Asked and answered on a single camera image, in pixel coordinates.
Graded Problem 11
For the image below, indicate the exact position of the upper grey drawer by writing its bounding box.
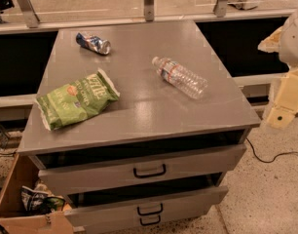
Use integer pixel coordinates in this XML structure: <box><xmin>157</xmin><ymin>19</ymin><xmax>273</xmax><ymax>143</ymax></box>
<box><xmin>39</xmin><ymin>144</ymin><xmax>246</xmax><ymax>195</ymax></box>

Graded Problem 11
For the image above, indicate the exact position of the grey drawer cabinet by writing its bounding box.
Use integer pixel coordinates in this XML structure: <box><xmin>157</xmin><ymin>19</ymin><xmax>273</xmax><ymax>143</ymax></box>
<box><xmin>17</xmin><ymin>19</ymin><xmax>262</xmax><ymax>234</ymax></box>

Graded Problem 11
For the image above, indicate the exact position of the cardboard box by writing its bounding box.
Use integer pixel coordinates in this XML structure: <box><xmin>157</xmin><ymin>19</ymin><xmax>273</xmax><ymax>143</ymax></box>
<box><xmin>0</xmin><ymin>154</ymin><xmax>74</xmax><ymax>234</ymax></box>

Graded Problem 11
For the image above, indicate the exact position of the black floor cable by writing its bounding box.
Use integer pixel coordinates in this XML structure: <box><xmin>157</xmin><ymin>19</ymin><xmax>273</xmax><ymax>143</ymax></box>
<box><xmin>245</xmin><ymin>137</ymin><xmax>298</xmax><ymax>165</ymax></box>

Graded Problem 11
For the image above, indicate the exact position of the green chip bag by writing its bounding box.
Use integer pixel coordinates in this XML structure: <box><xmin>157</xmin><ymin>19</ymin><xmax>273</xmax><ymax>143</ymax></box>
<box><xmin>36</xmin><ymin>68</ymin><xmax>120</xmax><ymax>131</ymax></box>

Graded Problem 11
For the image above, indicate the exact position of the clear plastic water bottle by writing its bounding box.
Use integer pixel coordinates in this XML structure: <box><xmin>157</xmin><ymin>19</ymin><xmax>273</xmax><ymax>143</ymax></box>
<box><xmin>152</xmin><ymin>57</ymin><xmax>207</xmax><ymax>99</ymax></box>

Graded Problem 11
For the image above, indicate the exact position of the grey drawer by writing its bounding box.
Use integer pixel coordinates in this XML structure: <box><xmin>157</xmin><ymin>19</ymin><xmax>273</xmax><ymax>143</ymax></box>
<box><xmin>64</xmin><ymin>186</ymin><xmax>228</xmax><ymax>234</ymax></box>
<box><xmin>39</xmin><ymin>144</ymin><xmax>246</xmax><ymax>195</ymax></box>

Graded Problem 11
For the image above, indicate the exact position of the metal railing frame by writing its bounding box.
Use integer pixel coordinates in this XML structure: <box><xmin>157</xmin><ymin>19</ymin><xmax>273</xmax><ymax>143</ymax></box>
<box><xmin>0</xmin><ymin>0</ymin><xmax>298</xmax><ymax>34</ymax></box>

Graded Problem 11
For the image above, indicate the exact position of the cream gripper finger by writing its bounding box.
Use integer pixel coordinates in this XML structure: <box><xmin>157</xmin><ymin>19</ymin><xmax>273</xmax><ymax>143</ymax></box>
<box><xmin>265</xmin><ymin>68</ymin><xmax>298</xmax><ymax>130</ymax></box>
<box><xmin>257</xmin><ymin>27</ymin><xmax>282</xmax><ymax>53</ymax></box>

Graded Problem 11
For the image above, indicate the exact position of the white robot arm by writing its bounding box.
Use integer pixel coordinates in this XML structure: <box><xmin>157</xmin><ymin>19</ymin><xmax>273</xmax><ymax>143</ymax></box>
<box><xmin>257</xmin><ymin>8</ymin><xmax>298</xmax><ymax>130</ymax></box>

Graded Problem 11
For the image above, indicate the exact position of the lower grey drawer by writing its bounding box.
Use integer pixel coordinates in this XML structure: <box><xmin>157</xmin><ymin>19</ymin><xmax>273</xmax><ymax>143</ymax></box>
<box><xmin>64</xmin><ymin>186</ymin><xmax>228</xmax><ymax>234</ymax></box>

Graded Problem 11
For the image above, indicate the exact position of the crumpled dark bag in box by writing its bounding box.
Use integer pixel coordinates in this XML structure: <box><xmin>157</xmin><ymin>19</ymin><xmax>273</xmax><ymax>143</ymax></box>
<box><xmin>20</xmin><ymin>186</ymin><xmax>66</xmax><ymax>215</ymax></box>

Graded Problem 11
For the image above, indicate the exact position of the crushed blue soda can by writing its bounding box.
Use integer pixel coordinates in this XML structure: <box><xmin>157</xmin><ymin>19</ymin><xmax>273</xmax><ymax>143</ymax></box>
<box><xmin>76</xmin><ymin>33</ymin><xmax>111</xmax><ymax>56</ymax></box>

